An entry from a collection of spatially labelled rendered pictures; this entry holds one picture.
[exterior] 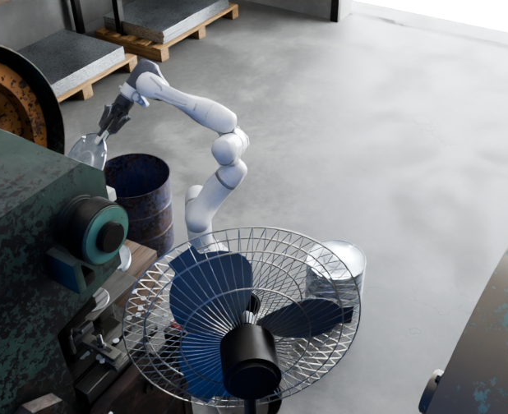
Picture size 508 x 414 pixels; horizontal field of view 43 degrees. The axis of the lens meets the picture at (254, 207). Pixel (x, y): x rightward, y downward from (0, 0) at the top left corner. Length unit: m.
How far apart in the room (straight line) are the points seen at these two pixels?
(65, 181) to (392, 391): 1.89
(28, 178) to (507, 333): 1.26
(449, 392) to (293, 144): 3.66
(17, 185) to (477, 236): 2.84
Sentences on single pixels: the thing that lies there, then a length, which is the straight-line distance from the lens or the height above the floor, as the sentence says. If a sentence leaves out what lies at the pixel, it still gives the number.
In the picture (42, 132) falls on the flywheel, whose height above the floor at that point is 1.28.
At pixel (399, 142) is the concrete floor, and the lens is 4.70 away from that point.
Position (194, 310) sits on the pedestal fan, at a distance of 1.48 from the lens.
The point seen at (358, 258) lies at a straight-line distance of 3.24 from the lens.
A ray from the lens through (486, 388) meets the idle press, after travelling 1.06.
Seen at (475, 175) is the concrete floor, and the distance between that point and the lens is 4.49.
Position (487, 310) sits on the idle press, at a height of 1.73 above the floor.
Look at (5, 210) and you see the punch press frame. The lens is 1.73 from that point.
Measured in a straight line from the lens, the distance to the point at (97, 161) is 2.78.
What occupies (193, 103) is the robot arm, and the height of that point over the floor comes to 1.25.
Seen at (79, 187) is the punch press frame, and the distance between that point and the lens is 1.86.
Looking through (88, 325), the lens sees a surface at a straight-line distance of 2.36.
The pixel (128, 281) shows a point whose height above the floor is 0.78.
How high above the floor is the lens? 2.50
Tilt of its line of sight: 39 degrees down
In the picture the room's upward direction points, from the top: 1 degrees counter-clockwise
